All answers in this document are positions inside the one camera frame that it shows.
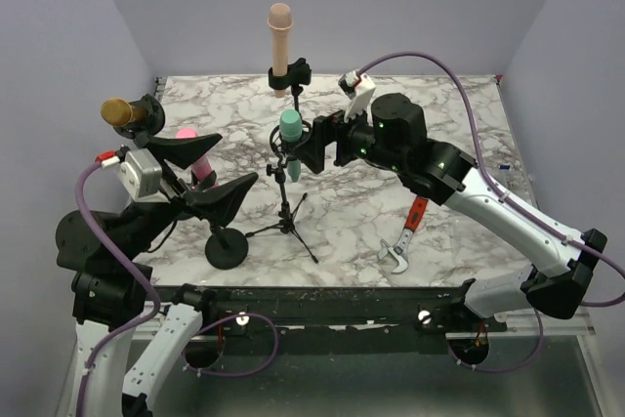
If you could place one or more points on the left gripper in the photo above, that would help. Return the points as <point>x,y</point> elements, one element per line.
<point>220,201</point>

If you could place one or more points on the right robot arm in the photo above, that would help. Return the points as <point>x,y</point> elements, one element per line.
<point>393,136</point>

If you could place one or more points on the red-handled adjustable wrench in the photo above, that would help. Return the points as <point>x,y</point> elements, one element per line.
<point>398,251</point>

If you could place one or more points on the mint green microphone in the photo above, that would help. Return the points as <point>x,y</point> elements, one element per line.
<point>291,131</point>

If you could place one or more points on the beige microphone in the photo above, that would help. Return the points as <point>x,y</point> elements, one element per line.
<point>280,23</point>

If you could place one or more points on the pink microphone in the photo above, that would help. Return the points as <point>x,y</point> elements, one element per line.
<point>201,170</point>

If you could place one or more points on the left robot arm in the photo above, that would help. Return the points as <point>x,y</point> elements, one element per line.
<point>113,295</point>

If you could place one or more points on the black tripod shock-mount stand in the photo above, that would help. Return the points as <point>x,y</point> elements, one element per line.
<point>286,214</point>

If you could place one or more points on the black round-base clip stand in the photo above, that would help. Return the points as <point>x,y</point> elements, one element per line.
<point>298,75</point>

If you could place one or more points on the gold microphone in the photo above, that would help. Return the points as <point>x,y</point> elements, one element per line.
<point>119,113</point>

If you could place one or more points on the clear plastic screw box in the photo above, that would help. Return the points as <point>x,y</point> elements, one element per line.
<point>512,179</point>

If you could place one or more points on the black round-base pink-mic stand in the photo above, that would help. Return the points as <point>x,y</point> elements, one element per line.
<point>226,248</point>

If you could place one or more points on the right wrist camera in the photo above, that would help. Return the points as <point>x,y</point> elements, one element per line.
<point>359,88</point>

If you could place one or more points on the black gold-mic stand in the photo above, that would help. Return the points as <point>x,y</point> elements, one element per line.
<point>147,121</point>

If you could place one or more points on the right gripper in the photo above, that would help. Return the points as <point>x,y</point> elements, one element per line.
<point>325,130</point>

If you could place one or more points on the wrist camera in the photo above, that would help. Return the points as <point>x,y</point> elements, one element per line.
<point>359,88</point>
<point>140,174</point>

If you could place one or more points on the black front mounting rail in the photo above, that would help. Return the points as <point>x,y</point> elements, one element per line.
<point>430,310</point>

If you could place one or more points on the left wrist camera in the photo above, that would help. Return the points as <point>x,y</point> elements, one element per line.
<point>140,174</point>

